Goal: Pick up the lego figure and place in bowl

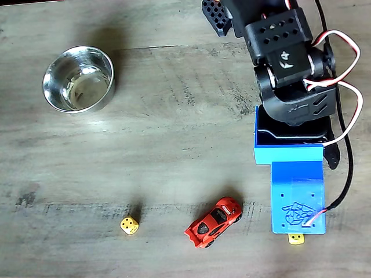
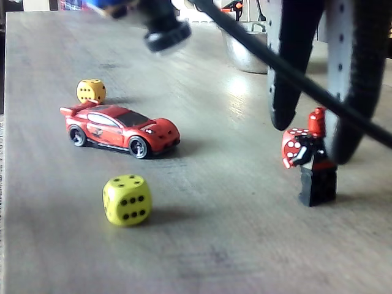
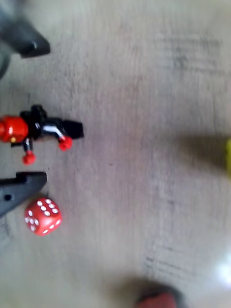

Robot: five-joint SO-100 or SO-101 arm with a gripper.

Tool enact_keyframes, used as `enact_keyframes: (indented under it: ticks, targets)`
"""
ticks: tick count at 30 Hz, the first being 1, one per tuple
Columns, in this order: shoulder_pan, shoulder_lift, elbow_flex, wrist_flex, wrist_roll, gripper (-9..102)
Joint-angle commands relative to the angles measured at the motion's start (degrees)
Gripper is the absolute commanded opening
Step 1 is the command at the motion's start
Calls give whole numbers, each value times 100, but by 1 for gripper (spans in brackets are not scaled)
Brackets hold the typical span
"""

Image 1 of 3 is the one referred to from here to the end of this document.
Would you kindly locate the lime-yellow die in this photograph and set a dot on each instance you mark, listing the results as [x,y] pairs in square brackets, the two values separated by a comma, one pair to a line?
[296,239]

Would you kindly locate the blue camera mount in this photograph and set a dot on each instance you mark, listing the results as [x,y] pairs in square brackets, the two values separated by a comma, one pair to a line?
[298,197]

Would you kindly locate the steel bowl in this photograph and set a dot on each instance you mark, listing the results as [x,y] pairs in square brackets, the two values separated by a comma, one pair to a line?
[78,81]

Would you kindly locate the red toy car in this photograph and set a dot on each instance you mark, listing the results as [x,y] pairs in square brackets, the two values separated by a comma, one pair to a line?
[214,223]

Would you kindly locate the orange-yellow die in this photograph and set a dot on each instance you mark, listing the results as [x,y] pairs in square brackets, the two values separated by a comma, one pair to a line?
[129,226]

